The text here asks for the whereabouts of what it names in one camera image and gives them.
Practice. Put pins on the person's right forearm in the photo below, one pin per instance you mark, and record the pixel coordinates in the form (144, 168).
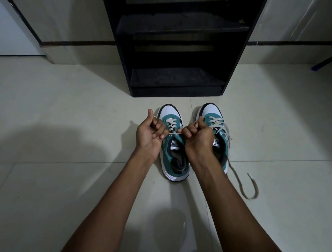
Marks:
(233, 207)

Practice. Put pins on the person's left hand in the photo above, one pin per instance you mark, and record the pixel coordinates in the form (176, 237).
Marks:
(147, 137)

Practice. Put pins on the black shoe rack shelf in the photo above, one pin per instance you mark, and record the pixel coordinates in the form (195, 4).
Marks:
(122, 52)

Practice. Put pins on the person's left forearm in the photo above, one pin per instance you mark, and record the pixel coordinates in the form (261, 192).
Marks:
(114, 205)

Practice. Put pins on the teal white sneaker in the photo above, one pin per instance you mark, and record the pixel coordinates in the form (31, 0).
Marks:
(172, 111)
(210, 110)

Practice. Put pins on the person's right hand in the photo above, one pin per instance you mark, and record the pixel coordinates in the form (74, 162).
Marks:
(199, 141)

